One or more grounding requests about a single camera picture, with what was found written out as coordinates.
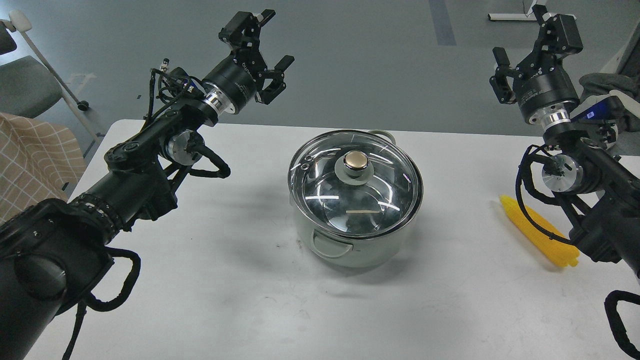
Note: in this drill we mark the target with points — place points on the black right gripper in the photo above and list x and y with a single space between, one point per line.
541 81

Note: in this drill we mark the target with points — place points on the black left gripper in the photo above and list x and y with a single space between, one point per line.
243 75

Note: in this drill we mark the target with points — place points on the glass pot lid gold knob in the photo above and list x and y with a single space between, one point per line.
354 184

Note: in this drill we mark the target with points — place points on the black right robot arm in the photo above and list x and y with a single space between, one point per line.
572 168

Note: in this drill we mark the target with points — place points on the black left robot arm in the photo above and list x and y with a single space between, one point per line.
56 255

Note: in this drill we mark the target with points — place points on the white steel cooking pot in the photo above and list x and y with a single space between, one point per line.
352 253

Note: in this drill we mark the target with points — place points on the yellow corn cob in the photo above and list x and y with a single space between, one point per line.
560 254

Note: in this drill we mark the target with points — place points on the white desk leg base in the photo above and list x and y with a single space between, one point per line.
526 15

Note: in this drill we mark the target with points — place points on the grey chair with cloth right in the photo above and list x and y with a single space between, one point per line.
619 78

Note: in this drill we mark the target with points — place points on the grey office chair left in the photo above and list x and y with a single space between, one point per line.
30 86

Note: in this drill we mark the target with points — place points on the beige checkered cloth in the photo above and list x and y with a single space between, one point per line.
37 158

